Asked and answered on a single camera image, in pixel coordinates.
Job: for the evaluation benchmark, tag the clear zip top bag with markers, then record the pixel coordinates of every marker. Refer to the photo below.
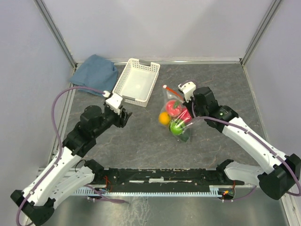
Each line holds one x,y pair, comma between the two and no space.
170,94

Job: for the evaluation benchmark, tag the white plastic basket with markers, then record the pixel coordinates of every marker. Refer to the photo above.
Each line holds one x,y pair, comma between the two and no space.
137,81

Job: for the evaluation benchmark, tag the blue folded cloth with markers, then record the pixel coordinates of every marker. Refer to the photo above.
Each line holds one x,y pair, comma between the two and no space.
96,73

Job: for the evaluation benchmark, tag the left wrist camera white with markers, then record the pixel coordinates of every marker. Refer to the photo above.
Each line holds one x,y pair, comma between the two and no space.
113,101

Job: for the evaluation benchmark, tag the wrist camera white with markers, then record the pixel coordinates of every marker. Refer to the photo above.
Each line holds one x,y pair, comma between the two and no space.
113,101
187,88

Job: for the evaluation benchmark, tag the red pomegranate toy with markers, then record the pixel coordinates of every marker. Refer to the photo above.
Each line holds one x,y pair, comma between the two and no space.
185,116

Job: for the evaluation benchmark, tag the light blue cable duct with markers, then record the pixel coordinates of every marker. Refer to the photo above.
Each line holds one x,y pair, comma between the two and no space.
213,192

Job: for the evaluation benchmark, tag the peach fruit toy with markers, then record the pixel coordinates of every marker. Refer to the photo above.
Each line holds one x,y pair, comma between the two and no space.
173,107

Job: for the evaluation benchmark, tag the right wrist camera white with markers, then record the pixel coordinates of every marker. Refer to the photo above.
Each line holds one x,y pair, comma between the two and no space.
187,88

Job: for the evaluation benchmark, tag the aluminium frame rail front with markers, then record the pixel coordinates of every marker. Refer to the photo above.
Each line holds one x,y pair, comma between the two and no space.
251,175

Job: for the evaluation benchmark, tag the yellow lemon toy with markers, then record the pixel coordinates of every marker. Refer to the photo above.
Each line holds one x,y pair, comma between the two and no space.
164,118

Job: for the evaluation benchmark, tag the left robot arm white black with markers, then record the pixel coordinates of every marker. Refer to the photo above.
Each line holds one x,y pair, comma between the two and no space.
39,199

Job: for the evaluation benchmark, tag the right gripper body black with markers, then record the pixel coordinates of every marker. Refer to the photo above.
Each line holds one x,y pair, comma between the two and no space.
197,111

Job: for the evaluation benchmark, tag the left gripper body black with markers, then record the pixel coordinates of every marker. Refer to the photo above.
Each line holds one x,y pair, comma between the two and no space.
115,118

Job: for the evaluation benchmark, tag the green watermelon toy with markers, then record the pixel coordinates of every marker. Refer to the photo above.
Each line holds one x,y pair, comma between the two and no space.
177,127

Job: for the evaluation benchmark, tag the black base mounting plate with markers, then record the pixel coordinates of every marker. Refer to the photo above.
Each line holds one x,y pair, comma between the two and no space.
160,180

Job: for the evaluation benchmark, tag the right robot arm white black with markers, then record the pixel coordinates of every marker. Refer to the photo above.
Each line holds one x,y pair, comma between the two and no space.
229,123

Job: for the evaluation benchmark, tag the dark green avocado toy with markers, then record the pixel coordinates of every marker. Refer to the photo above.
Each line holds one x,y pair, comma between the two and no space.
185,136

